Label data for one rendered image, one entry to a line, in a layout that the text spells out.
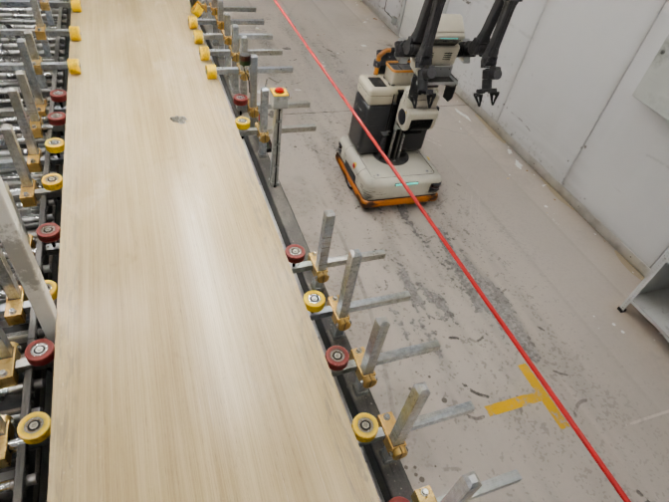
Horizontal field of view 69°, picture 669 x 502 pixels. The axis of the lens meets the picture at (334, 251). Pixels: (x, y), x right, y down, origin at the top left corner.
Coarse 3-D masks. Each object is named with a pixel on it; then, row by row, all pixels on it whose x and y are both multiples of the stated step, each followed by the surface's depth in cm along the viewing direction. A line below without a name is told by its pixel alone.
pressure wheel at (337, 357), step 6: (330, 348) 162; (336, 348) 162; (342, 348) 162; (330, 354) 160; (336, 354) 160; (342, 354) 161; (330, 360) 158; (336, 360) 159; (342, 360) 159; (330, 366) 159; (336, 366) 157; (342, 366) 158
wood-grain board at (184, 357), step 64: (128, 0) 354; (128, 64) 285; (192, 64) 296; (128, 128) 238; (192, 128) 245; (64, 192) 199; (128, 192) 204; (192, 192) 210; (256, 192) 216; (64, 256) 175; (128, 256) 179; (192, 256) 184; (256, 256) 188; (64, 320) 156; (128, 320) 160; (192, 320) 163; (256, 320) 167; (64, 384) 141; (128, 384) 144; (192, 384) 146; (256, 384) 149; (320, 384) 152; (64, 448) 128; (128, 448) 131; (192, 448) 133; (256, 448) 135; (320, 448) 138
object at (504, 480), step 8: (512, 472) 145; (488, 480) 143; (496, 480) 143; (504, 480) 143; (512, 480) 144; (520, 480) 145; (480, 488) 141; (488, 488) 141; (496, 488) 141; (440, 496) 137; (472, 496) 139; (480, 496) 142
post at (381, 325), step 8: (376, 320) 147; (384, 320) 146; (376, 328) 148; (384, 328) 147; (376, 336) 148; (384, 336) 150; (368, 344) 156; (376, 344) 152; (368, 352) 157; (376, 352) 156; (368, 360) 158; (376, 360) 159; (368, 368) 162; (360, 384) 168
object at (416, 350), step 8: (424, 344) 178; (432, 344) 178; (384, 352) 173; (392, 352) 173; (400, 352) 174; (408, 352) 174; (416, 352) 175; (424, 352) 177; (352, 360) 169; (384, 360) 171; (392, 360) 173; (352, 368) 167
